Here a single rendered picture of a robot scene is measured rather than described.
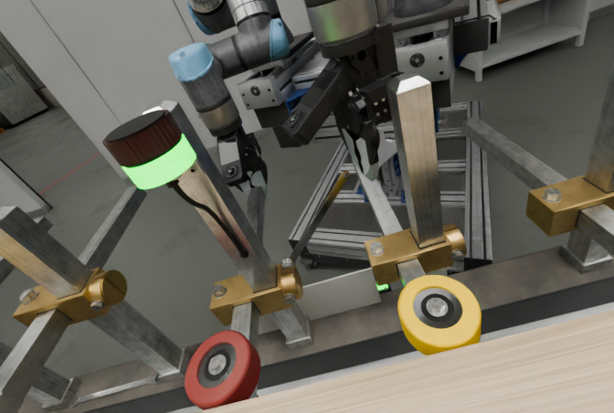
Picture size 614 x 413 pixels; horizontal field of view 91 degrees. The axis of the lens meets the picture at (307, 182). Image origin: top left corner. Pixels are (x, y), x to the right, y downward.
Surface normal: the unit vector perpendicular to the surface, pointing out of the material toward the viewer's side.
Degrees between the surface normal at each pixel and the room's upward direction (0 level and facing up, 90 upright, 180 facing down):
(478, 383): 0
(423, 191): 90
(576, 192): 0
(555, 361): 0
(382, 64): 90
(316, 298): 90
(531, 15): 90
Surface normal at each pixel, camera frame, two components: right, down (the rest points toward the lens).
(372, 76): 0.40, 0.42
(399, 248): -0.31, -0.77
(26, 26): 0.11, 0.55
